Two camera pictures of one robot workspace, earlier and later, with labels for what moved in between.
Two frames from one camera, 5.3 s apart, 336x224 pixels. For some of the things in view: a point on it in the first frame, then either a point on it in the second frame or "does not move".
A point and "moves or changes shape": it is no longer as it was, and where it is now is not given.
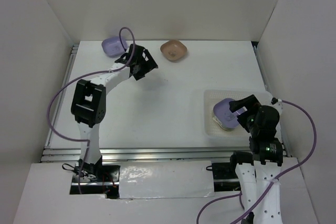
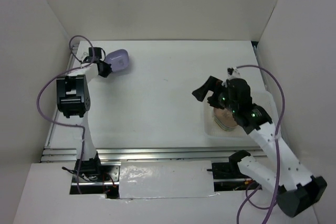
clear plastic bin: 211,97 does not move
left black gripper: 149,65 → 108,71
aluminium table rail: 144,154 does not move
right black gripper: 249,101 → 212,84
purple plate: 112,46 moves or changes shape
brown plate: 174,50 → 225,117
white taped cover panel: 166,179 does not move
